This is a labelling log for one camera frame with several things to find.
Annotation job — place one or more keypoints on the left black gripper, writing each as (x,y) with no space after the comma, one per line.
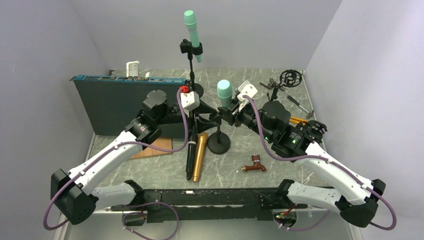
(200,125)

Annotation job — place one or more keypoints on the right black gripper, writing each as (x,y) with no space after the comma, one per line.
(229,114)

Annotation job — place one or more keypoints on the gold microphone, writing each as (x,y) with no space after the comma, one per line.
(199,157)

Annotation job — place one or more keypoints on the round-base mic stand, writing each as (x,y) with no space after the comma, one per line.
(186,47)
(218,142)

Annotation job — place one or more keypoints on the black microphone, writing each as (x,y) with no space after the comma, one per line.
(190,160)

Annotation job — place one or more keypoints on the black tripod shock-mount stand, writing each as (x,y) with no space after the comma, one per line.
(288,79)

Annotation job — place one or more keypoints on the mint green microphone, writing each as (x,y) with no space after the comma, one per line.
(190,21)
(224,92)

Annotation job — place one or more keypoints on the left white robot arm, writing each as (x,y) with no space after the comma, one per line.
(76,192)

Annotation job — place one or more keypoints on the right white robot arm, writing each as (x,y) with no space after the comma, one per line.
(353,197)

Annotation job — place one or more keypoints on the wooden board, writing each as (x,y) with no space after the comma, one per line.
(163,143)

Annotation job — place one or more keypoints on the grey metal clamp tool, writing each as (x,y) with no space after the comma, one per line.
(269,85)

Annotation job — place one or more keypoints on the brown faucet tap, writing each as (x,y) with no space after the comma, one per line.
(256,164)

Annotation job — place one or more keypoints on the orange utility knife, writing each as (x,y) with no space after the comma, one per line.
(296,120)

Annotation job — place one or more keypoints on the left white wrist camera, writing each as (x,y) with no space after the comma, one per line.
(190,100)

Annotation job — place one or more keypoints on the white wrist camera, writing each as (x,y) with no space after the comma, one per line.
(190,100)
(245,89)

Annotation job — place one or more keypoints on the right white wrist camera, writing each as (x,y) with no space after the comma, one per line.
(245,89)

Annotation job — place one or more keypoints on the black handled hammer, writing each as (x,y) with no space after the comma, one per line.
(309,115)

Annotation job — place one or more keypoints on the right shock-mount round stand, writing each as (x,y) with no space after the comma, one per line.
(313,129)

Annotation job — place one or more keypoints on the white plastic bracket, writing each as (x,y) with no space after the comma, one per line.
(132,69)

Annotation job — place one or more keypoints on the blue network switch box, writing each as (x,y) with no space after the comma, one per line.
(111,102)

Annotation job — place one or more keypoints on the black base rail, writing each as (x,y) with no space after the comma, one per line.
(209,204)

